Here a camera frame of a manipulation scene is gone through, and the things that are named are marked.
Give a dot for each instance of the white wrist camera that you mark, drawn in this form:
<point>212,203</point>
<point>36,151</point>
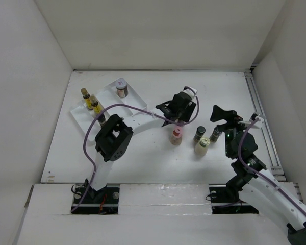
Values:
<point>191,92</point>
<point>256,121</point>

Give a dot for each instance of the brown spice jar dark cap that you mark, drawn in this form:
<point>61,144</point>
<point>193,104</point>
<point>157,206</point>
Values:
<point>215,135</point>

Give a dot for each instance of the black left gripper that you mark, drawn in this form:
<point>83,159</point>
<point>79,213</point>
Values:
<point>188,108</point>

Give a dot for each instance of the white divided organizer tray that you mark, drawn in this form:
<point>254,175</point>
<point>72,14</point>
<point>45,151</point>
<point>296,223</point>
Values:
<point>108,96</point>

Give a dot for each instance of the pink cap spice bottle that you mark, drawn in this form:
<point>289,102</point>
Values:
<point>176,136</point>

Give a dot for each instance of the yellow label bottle gold cap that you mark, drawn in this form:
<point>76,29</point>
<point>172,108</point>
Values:
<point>86,97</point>

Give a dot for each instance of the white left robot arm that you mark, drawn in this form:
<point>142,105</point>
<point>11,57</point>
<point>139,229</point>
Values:
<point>114,137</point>

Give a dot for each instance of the white lid jar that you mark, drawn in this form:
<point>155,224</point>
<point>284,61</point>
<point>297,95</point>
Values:
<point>122,87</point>

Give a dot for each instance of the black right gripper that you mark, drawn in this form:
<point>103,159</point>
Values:
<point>230,116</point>

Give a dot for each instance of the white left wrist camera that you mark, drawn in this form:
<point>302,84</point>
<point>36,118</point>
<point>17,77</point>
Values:
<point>191,92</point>

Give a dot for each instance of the cream cap sauce bottle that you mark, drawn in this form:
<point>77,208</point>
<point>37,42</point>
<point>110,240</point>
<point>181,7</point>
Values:
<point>201,145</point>

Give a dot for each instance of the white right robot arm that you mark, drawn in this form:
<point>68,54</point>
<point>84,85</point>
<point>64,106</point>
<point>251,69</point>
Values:
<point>254,183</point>

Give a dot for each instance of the aluminium rail right side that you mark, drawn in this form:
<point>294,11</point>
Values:
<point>275,163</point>

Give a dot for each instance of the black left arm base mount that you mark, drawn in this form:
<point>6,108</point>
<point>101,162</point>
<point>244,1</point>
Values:
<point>99,202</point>

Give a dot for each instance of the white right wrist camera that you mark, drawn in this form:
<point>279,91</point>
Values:
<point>256,121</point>

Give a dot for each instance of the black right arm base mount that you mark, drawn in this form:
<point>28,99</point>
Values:
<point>224,201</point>

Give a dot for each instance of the black cap spice jar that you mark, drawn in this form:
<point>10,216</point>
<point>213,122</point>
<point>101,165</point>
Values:
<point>101,120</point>

